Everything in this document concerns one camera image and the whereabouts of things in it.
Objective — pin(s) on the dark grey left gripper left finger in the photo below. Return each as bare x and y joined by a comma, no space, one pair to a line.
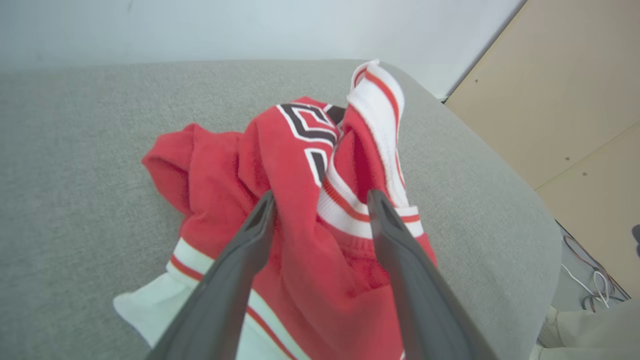
220,300

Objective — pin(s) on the white sneaker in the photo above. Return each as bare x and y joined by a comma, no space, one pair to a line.
548,330

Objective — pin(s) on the beige wooden panel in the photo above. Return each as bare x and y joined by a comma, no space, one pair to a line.
560,90

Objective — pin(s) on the beige trouser leg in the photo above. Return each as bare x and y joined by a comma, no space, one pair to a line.
600,332

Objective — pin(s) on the grey fabric sofa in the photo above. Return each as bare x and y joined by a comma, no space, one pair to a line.
90,175

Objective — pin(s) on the red white number 23 jersey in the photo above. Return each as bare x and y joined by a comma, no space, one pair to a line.
310,280

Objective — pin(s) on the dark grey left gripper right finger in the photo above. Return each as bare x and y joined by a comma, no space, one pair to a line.
425,310

